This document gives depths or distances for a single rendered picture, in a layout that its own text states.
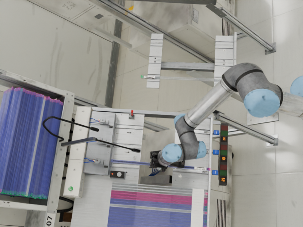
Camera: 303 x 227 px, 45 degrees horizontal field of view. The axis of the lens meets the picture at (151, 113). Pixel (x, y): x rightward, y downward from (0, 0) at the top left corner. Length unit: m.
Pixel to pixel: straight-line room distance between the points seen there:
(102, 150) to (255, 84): 0.95
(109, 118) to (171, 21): 1.05
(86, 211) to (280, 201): 1.26
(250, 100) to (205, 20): 1.52
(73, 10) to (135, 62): 1.51
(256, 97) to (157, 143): 1.22
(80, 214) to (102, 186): 0.18
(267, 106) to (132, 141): 0.89
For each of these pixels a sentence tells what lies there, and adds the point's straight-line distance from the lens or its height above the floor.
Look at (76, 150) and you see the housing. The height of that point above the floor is 1.26.
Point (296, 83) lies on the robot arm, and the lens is 1.77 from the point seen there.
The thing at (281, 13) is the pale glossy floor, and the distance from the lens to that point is 3.01.
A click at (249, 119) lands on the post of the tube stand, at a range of 2.78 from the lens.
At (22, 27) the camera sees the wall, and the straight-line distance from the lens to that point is 3.77.
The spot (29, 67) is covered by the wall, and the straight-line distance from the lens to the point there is 3.66.
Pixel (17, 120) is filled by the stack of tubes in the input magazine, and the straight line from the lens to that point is 1.82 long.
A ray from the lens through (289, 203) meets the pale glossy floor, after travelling 2.53.
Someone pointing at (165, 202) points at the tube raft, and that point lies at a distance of 1.95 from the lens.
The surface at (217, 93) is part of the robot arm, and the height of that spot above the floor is 1.14.
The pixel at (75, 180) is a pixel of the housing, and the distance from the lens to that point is 1.95.
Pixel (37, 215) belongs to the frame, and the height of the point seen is 1.39.
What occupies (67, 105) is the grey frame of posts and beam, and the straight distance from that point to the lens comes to 2.00.
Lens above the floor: 2.27
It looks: 40 degrees down
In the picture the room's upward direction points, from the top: 69 degrees counter-clockwise
